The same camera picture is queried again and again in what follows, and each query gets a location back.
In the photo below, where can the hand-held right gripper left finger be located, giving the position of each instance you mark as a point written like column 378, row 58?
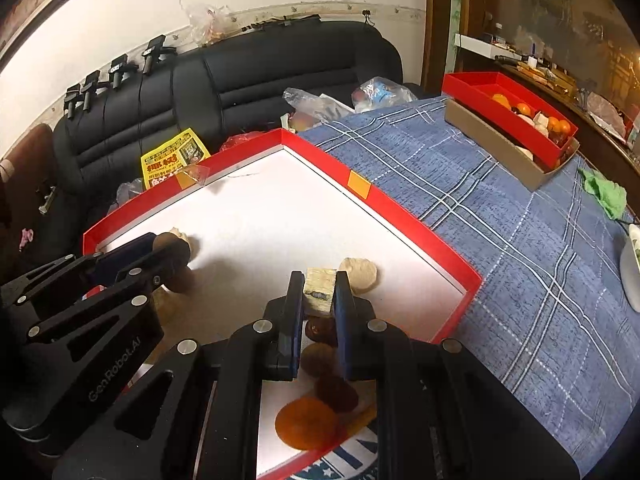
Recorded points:
column 295, row 320

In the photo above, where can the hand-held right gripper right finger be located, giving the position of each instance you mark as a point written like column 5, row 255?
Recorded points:
column 344, row 325

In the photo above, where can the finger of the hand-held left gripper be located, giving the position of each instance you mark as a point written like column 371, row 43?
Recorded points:
column 75, row 275
column 170, row 260

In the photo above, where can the red jujube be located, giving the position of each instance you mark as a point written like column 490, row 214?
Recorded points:
column 320, row 331
column 337, row 392

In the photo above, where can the peeled sugarcane chunk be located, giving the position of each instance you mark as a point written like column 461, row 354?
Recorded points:
column 181, row 235
column 362, row 275
column 162, row 307

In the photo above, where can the sugarcane chunk with dark mark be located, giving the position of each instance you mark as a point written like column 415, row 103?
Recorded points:
column 320, row 285

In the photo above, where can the red shallow gift box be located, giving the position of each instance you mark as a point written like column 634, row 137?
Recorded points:
column 300, row 200

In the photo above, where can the small pink item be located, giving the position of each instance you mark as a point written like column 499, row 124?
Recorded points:
column 26, row 237

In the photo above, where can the yellow printed flyer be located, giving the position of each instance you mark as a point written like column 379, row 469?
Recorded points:
column 172, row 157

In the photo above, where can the red plastic bag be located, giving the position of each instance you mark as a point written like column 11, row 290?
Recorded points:
column 240, row 141

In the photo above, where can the blue plaid tablecloth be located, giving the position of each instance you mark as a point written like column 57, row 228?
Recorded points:
column 500, row 260

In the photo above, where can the spare black gripper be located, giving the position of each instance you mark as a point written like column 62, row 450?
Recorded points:
column 120, row 71
column 156, row 52
column 72, row 101
column 91, row 89

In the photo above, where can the black leather sofa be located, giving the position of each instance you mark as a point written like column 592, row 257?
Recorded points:
column 280, row 70

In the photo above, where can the brown cardboard box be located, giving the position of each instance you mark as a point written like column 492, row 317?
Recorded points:
column 500, row 152

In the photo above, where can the plastic bag with blue print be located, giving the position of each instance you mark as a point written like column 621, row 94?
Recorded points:
column 382, row 92

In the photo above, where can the crinkled clear plastic bag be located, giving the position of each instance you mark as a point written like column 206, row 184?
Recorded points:
column 210, row 22

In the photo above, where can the red box with produce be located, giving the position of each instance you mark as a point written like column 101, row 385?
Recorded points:
column 495, row 120

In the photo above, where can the small orange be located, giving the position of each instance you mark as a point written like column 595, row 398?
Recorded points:
column 565, row 128
column 553, row 124
column 523, row 109
column 499, row 100

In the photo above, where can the white bowl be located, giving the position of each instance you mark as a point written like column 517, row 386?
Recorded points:
column 631, row 270

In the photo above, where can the green cloth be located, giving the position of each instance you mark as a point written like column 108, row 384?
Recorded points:
column 605, row 192

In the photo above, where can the long white box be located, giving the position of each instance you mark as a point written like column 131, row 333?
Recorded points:
column 475, row 45

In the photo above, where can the dark picture frame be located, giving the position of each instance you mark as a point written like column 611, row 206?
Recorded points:
column 30, row 5

